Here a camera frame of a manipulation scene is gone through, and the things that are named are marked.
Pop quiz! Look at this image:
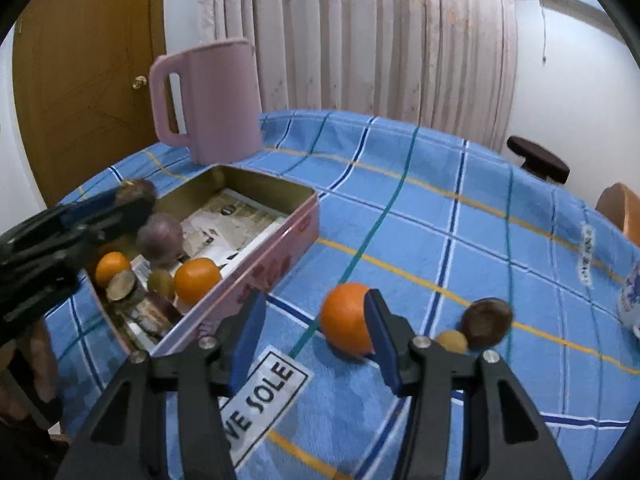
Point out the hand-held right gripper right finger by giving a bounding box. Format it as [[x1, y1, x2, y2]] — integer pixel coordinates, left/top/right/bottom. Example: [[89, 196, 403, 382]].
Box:
[[363, 289, 573, 480]]

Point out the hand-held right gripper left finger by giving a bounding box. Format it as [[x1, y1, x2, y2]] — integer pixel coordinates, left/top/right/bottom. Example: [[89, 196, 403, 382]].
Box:
[[55, 291, 268, 480]]

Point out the brown wooden door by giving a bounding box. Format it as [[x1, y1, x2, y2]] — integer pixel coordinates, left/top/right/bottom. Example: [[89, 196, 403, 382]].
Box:
[[12, 0, 168, 208]]

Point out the printed paper liner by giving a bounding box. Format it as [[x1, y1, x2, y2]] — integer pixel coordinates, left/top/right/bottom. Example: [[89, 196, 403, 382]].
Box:
[[125, 187, 288, 351]]

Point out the small brown kiwi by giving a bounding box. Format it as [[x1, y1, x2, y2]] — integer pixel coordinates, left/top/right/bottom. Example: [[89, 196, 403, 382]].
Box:
[[147, 268, 176, 295], [435, 330, 469, 353]]

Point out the cut passion fruit half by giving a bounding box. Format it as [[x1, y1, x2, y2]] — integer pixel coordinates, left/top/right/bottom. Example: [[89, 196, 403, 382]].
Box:
[[106, 270, 146, 311]]

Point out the dark round stool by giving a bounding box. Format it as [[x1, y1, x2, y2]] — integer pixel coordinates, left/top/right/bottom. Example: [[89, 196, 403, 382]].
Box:
[[506, 135, 571, 186]]

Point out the blue checkered tablecloth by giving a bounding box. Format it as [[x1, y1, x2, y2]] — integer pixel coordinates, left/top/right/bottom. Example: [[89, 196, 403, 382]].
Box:
[[45, 109, 640, 480]]

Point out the pink plastic pitcher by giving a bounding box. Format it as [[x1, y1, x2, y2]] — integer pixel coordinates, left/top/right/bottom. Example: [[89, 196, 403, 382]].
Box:
[[149, 37, 265, 166]]

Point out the person's left hand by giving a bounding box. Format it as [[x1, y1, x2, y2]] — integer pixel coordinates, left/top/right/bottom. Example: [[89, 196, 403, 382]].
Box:
[[22, 320, 61, 403]]

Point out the white blue printed mug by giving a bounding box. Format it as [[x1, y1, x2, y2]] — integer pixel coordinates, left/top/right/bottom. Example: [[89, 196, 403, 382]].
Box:
[[617, 260, 640, 338]]

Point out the brown passion fruit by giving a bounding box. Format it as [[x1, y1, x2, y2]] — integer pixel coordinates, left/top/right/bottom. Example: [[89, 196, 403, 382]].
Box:
[[461, 298, 513, 351]]

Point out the small orange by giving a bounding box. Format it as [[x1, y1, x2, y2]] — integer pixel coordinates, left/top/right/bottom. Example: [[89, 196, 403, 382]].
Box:
[[174, 257, 223, 307], [95, 251, 132, 288]]

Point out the large orange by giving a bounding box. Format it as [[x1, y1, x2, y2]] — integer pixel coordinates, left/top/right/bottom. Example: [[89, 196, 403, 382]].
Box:
[[320, 282, 376, 359]]

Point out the pink metal tin box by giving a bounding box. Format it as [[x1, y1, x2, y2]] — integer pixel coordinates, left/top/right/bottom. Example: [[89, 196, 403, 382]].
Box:
[[82, 164, 321, 358]]

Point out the purple passion fruit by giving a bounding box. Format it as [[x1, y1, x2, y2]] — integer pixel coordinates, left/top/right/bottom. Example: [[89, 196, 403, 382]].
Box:
[[136, 212, 184, 268]]

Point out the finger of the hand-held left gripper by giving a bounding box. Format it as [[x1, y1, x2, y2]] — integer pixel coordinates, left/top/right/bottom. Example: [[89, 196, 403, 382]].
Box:
[[55, 191, 126, 226], [75, 199, 157, 256]]

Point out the pale floral curtain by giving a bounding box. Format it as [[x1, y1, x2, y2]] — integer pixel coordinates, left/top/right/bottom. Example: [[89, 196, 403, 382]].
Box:
[[197, 0, 518, 153]]

